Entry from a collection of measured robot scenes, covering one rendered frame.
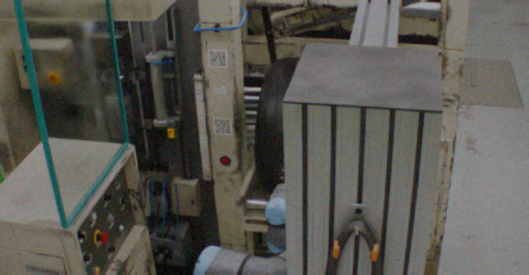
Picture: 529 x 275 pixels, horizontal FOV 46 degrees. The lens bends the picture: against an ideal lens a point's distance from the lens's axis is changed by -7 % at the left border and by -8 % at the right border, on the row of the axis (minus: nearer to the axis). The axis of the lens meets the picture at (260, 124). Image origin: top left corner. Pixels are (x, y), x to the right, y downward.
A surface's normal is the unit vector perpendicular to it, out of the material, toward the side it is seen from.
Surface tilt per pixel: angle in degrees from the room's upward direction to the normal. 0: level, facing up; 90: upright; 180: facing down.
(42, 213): 0
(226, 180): 90
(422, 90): 0
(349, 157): 90
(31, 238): 90
